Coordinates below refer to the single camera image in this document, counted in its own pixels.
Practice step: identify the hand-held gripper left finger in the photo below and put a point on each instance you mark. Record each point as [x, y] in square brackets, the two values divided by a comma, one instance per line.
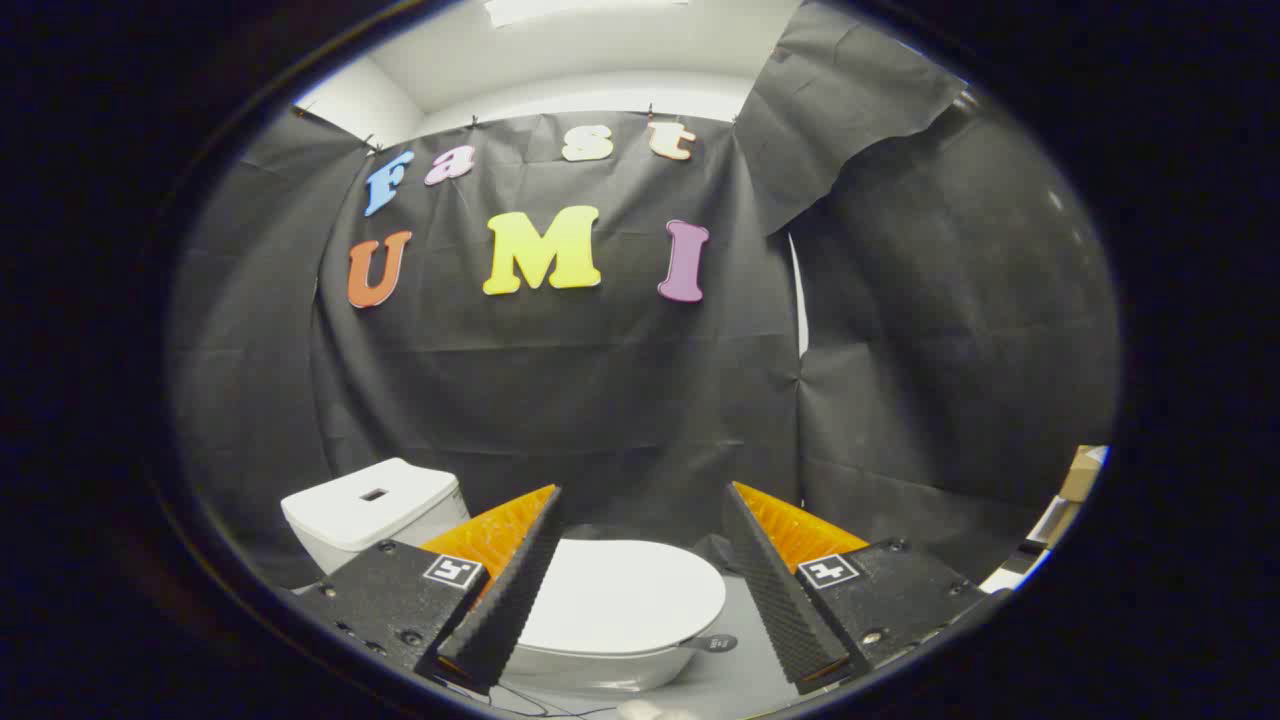
[515, 590]

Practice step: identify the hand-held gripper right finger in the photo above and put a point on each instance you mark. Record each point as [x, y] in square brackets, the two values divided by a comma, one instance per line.
[775, 590]

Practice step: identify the small black lid pull tab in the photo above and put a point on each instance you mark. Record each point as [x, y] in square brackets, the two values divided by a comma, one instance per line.
[715, 643]

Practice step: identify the white toilet lid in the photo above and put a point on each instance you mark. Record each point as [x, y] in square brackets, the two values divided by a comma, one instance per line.
[620, 600]

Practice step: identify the white toilet bowl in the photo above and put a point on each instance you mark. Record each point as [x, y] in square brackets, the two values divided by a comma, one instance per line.
[600, 670]

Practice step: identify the white toilet tank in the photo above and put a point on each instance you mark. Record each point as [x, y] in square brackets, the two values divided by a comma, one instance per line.
[360, 500]

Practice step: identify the black backdrop cloth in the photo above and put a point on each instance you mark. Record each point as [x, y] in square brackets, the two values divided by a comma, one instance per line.
[600, 380]

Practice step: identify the brown cardboard box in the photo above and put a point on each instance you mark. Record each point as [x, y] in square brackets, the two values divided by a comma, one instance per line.
[1082, 475]

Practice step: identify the ceiling light panel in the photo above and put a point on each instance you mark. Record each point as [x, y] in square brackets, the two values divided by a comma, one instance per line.
[580, 10]

